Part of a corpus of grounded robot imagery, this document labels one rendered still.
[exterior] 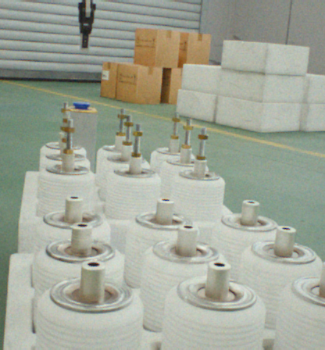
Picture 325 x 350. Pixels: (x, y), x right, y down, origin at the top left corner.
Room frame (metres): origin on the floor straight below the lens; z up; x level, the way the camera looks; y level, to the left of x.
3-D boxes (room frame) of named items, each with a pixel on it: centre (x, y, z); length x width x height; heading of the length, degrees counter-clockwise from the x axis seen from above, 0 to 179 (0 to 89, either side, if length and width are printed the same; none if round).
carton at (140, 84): (5.15, 0.26, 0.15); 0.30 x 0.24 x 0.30; 37
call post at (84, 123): (1.46, 0.21, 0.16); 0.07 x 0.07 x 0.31; 12
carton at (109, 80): (5.43, 0.42, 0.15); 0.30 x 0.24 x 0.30; 127
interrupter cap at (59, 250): (0.64, 0.08, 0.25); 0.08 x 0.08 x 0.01
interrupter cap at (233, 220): (0.81, -0.12, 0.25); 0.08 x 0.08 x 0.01
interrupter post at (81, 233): (0.64, 0.08, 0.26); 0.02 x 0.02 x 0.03
